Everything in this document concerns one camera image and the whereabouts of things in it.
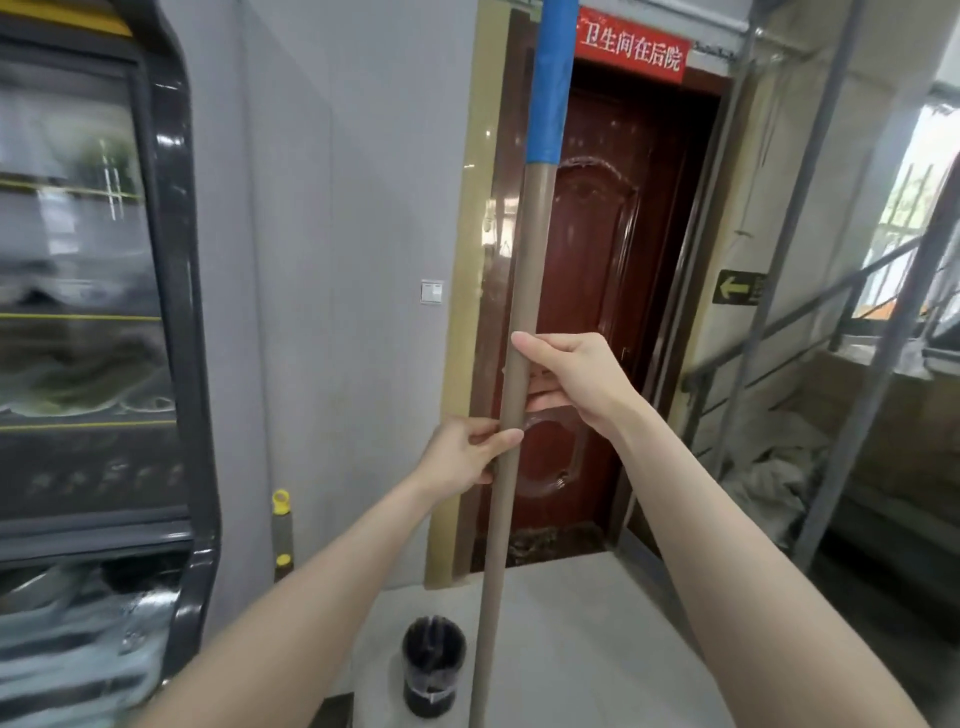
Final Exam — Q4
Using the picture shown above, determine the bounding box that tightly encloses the person's right hand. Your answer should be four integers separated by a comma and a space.
511, 331, 648, 445

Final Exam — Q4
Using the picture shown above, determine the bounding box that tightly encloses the person's left hand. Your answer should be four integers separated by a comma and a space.
412, 416, 525, 502

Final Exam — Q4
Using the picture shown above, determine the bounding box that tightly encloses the pink string mop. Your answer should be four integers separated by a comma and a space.
468, 0, 580, 728

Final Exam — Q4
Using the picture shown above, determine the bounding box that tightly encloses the grey broom with yellow cap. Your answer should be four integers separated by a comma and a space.
269, 489, 294, 560

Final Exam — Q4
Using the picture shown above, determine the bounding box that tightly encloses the grey dustpan with yellow-tipped handle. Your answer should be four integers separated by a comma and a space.
271, 553, 355, 728

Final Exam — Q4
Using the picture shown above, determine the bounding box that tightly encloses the person's left forearm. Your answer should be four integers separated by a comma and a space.
134, 472, 444, 728

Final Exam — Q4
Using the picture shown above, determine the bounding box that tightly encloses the person's right forearm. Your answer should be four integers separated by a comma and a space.
611, 397, 931, 728

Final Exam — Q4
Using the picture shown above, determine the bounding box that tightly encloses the black trash bin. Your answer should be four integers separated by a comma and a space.
401, 616, 468, 719

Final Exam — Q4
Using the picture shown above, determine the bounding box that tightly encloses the dark red wooden door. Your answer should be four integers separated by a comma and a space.
423, 0, 736, 590

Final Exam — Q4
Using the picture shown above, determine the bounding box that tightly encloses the dark arrow sign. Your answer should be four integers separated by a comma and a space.
710, 268, 768, 307

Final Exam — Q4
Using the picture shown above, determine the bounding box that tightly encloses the white crumpled sack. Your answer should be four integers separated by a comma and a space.
716, 412, 834, 553

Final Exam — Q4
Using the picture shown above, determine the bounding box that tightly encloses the grey glass display freezer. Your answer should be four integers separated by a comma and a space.
0, 0, 275, 728

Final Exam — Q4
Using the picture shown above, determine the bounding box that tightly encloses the red sign with white print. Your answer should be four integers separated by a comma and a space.
575, 7, 690, 84

